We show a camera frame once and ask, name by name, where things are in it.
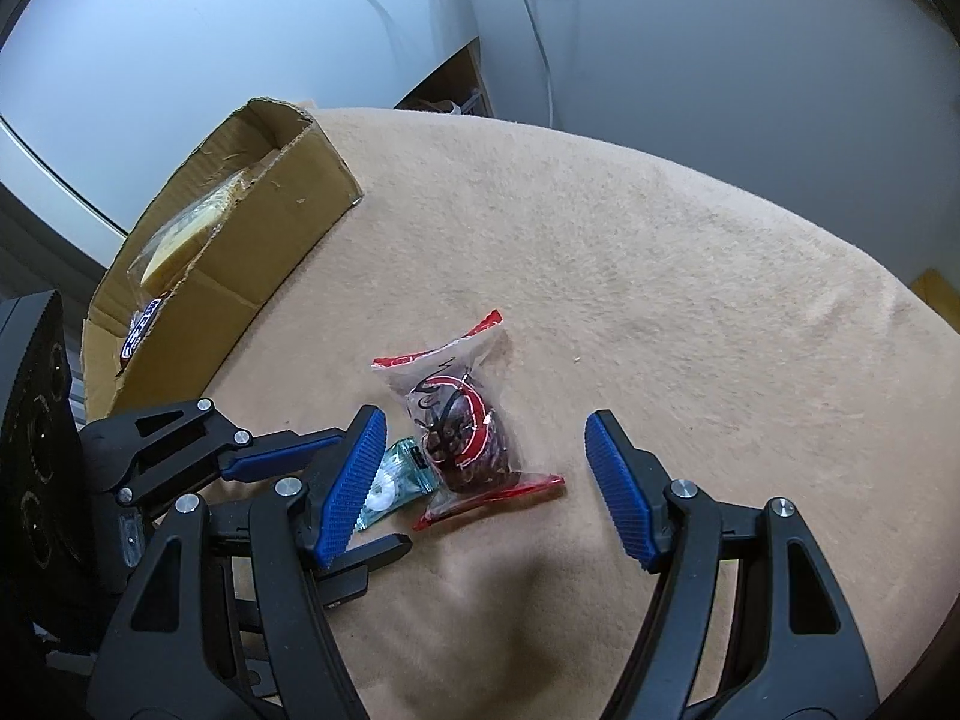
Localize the brown cardboard box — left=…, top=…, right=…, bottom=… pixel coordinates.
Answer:
left=82, top=98, right=363, bottom=421

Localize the red dates clear bag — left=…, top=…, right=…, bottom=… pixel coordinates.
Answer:
left=371, top=310, right=565, bottom=532

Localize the teal white snack packet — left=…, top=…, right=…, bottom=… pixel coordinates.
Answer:
left=355, top=437, right=439, bottom=532

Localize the packaged sliced bread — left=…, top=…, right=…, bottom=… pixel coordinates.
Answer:
left=127, top=167, right=251, bottom=305

